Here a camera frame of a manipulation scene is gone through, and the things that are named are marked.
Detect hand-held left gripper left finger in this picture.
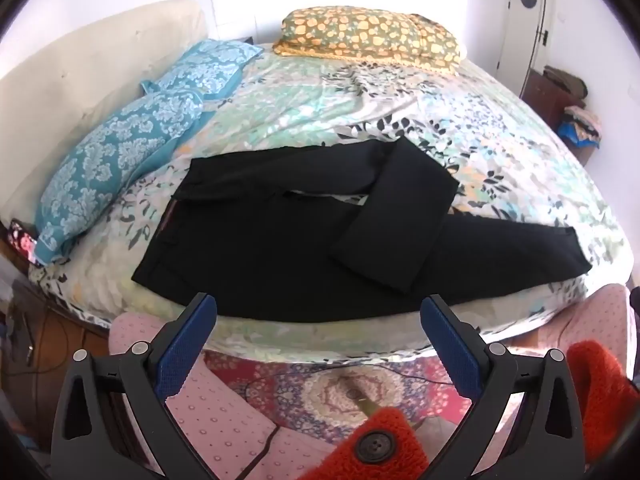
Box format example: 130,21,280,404
50,292,218,480

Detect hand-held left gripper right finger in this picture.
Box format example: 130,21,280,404
420,294,586,480

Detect black pants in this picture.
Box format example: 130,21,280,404
131,137,592,322

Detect person's pink dotted pants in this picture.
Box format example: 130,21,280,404
107,284,632,480

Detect patterned floor rug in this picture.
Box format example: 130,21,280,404
200,349,476,443

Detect person's red fuzzy sweater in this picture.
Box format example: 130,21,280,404
310,340,640,480

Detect wooden bedside table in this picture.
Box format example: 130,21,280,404
0,240,112,463

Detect phone with floral case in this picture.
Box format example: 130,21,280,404
7,218,41,266

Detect large blue floral pillow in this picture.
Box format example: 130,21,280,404
35,91,203,266

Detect blue and beige cloth pile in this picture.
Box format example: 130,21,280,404
557,105,603,149

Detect dark wooden cabinet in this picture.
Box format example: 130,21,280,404
520,67,601,166

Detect small blue floral pillow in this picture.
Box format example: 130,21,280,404
140,39,264,111

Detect olive folded clothes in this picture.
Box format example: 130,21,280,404
542,65,589,102

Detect cream padded headboard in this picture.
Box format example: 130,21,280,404
0,0,208,221

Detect white door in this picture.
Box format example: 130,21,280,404
497,0,556,97

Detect yellow floral pillow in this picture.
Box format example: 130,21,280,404
272,6,462,77

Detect black cable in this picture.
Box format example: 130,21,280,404
244,360,457,480

